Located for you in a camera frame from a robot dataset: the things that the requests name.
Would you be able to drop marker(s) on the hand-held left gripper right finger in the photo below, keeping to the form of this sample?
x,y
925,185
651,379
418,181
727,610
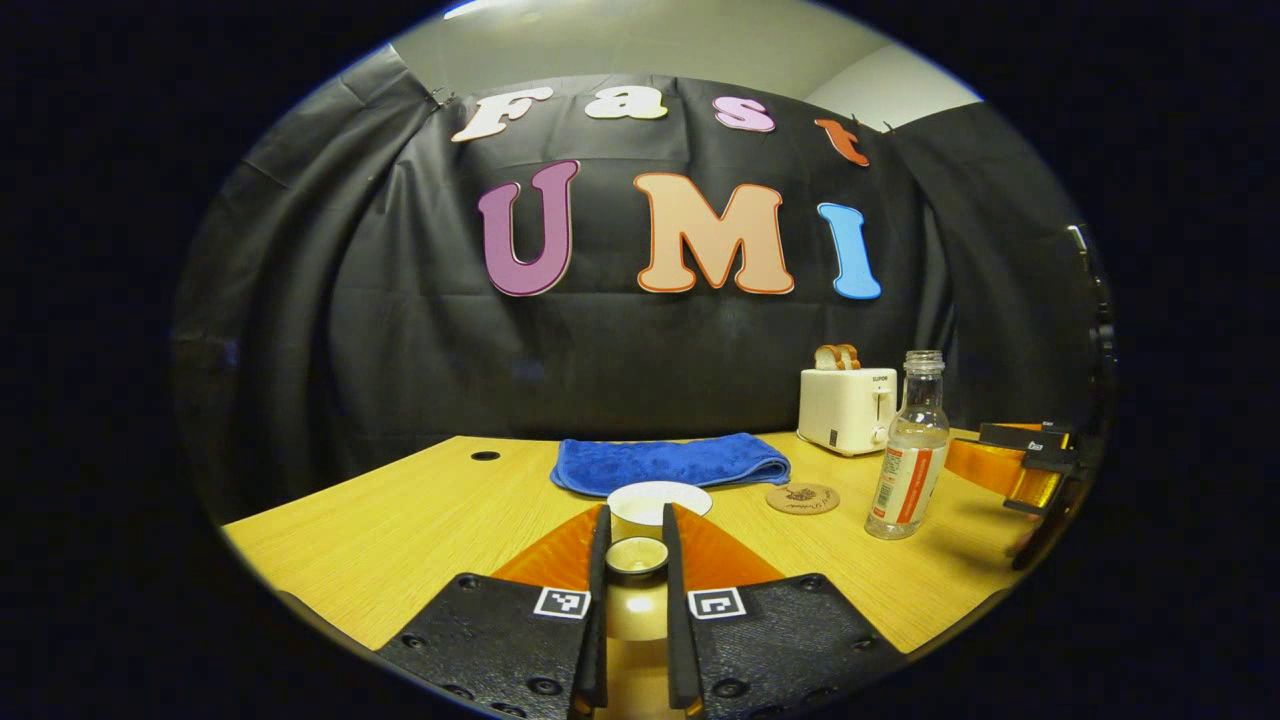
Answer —
x,y
680,650

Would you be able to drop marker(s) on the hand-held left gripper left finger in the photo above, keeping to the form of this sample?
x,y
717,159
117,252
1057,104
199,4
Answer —
x,y
598,650

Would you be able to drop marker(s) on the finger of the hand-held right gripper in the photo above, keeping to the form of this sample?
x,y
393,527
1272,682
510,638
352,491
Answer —
x,y
1025,436
985,465

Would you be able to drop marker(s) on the cream teacup lid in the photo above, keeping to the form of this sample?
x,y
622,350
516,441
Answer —
x,y
637,600

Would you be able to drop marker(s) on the clear water bottle red label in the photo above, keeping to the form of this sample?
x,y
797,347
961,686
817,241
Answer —
x,y
905,480

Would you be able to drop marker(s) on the cream teacup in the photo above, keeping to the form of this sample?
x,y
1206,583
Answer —
x,y
655,497

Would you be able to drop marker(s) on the round cork coaster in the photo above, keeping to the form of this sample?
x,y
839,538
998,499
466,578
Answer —
x,y
803,498

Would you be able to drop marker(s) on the white toaster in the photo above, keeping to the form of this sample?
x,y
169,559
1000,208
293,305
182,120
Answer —
x,y
840,410

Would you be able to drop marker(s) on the toast bread slice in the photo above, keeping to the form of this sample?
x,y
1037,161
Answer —
x,y
849,357
826,358

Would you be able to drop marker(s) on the blue folded towel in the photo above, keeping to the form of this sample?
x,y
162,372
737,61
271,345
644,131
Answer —
x,y
670,462

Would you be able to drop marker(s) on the black backdrop cloth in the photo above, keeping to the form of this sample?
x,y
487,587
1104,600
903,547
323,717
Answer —
x,y
400,350

